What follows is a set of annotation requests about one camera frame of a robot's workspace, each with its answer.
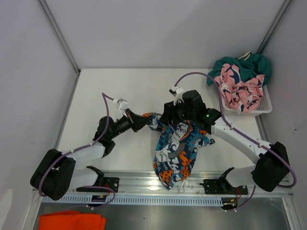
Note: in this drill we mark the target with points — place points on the white slotted cable duct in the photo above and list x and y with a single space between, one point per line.
143 200

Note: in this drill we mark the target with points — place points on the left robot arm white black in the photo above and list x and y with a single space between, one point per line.
59 172

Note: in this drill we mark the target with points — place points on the pink patterned shorts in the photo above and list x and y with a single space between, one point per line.
238 95

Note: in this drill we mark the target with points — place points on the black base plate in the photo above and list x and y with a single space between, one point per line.
109 182
219 187

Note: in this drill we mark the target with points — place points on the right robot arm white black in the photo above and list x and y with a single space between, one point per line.
271 163

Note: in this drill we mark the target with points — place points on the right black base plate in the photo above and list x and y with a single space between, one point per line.
219 187

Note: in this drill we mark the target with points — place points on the teal green shorts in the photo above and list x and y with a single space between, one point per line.
250 65

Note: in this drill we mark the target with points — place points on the patterned orange blue shorts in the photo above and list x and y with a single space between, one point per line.
176 149

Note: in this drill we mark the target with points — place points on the aluminium mounting rail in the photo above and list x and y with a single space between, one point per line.
147 183

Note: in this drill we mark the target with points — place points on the folded orange shorts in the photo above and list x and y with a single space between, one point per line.
72 220

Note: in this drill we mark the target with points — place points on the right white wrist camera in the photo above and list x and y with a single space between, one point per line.
177 92

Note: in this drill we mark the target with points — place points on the white plastic basket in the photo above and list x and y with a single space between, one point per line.
264 107

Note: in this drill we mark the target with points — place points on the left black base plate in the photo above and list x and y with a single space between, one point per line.
109 182

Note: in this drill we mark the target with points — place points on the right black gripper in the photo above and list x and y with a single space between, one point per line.
169 112

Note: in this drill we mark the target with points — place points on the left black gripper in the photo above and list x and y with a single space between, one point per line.
137 121

